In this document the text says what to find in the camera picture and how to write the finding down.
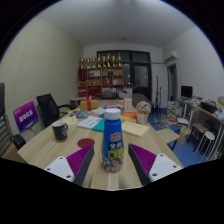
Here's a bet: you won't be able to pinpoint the blue printed book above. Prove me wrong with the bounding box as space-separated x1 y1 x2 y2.
69 110 89 119

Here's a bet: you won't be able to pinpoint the white booklet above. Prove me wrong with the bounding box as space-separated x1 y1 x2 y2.
76 115 104 130

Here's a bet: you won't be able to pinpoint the pile of books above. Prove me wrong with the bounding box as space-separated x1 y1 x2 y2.
159 99 188 129

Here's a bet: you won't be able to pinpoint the pink package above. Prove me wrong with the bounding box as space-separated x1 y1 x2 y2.
104 103 124 111

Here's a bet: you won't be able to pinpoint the flat round red coaster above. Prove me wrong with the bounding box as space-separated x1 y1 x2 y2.
77 137 96 149

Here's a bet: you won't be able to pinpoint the dark framed glass door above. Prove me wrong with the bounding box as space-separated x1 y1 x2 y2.
96 50 153 101

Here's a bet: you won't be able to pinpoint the orange book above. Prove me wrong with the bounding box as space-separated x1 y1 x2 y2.
120 111 138 123

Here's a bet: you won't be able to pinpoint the long cluttered wall desk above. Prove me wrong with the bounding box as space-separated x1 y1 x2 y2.
178 96 224 161

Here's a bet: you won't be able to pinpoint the black slatted chair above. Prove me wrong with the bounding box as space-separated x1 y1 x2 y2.
0 82 27 158

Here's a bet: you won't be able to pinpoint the purple sign board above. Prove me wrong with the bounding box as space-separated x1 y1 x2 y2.
12 100 40 134

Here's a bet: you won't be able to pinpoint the black mug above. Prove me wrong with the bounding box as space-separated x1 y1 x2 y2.
51 120 69 143

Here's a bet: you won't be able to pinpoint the blue drink bottle white cap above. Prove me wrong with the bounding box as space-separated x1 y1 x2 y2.
101 107 125 174

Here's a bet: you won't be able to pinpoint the pink flowers in white pot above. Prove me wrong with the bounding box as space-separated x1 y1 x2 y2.
135 100 152 125

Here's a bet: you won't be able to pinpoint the black tripod stand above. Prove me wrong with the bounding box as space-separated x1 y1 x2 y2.
153 75 164 116

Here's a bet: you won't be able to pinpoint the tan upright cardboard box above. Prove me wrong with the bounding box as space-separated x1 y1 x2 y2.
123 97 133 113

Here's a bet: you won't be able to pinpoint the wooden shelf unit with trophies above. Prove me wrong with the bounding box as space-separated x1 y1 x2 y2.
77 53 125 98

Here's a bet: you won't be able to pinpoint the grey armchair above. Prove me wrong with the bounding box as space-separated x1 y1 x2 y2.
131 92 153 108

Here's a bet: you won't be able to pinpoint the small round white table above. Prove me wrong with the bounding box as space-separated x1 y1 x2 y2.
69 96 84 108

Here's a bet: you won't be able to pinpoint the black computer monitor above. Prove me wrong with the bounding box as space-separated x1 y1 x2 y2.
180 85 194 100

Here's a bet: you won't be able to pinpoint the white round stool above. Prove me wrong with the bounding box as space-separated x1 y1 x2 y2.
193 131 216 161

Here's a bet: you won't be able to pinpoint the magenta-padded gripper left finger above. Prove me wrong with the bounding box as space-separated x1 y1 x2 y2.
43 143 96 187

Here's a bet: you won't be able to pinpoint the yellow gift box red ribbon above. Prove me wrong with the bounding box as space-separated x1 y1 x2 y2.
79 96 99 112

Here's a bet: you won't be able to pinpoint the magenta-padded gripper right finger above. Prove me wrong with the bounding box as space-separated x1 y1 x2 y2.
128 143 184 187

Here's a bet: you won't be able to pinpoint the brown paper bag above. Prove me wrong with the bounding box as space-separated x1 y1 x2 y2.
176 125 192 146

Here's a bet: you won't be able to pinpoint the small wooden side table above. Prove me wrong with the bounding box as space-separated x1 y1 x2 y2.
156 127 181 151

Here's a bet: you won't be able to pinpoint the white air conditioner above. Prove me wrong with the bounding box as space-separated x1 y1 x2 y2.
163 50 179 63

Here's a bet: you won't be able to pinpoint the black office chair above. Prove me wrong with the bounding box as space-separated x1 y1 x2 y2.
35 93 76 128

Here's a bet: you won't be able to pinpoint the teal book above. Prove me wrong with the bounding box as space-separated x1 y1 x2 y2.
92 118 106 133

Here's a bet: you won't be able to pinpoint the brown square stool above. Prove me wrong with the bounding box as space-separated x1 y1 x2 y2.
191 122 209 144

